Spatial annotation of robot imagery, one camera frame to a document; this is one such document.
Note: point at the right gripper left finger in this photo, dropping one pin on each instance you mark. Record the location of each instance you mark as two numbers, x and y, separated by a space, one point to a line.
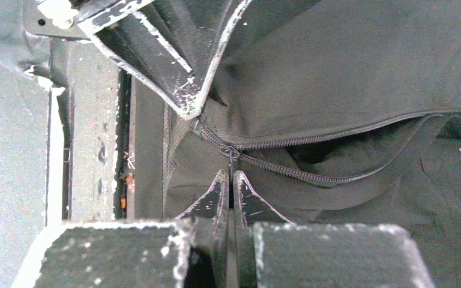
189 250

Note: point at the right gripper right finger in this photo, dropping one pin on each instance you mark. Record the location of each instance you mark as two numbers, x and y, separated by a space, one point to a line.
273 251

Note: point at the black jacket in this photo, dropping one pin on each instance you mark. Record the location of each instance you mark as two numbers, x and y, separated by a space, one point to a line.
348 112

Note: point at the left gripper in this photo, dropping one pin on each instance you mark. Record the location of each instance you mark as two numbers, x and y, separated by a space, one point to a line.
172 47

